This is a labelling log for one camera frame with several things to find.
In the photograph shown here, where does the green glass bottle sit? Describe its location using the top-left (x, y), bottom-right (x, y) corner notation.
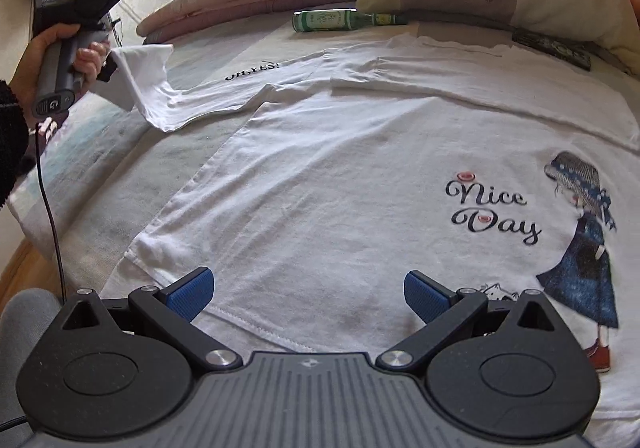
top-left (292, 8), bottom-right (408, 33)

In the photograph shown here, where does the person's left forearm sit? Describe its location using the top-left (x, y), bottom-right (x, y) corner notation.
top-left (0, 80), bottom-right (30, 209)

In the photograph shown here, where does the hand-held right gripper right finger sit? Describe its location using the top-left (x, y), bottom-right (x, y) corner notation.
top-left (376, 271), bottom-right (558, 372)

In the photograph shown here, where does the person's left hand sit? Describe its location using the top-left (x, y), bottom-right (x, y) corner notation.
top-left (10, 25), bottom-right (112, 103)

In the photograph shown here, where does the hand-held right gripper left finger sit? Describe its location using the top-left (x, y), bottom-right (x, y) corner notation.
top-left (62, 266), bottom-right (240, 372)

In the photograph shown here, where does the person's grey trouser leg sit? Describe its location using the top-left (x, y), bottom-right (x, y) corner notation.
top-left (0, 288), bottom-right (67, 429)

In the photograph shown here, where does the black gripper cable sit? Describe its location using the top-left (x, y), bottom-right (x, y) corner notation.
top-left (0, 414), bottom-right (32, 433)
top-left (35, 115), bottom-right (68, 303)

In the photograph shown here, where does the phone with green case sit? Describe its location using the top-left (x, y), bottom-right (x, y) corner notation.
top-left (512, 29), bottom-right (593, 72)

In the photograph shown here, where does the white printed t-shirt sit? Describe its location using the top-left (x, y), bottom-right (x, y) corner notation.
top-left (97, 32), bottom-right (640, 448)

